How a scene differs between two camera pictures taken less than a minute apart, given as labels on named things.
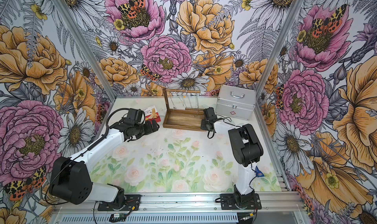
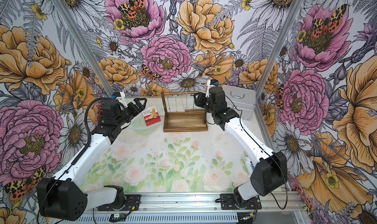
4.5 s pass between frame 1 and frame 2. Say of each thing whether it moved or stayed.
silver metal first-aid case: stayed
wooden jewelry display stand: stayed
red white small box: stayed
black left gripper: moved
